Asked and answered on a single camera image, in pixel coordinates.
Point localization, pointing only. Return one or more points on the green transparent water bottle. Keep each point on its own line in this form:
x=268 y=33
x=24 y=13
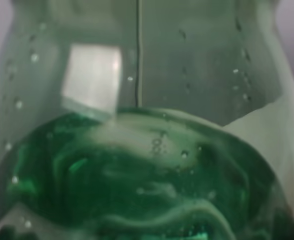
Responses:
x=145 y=120

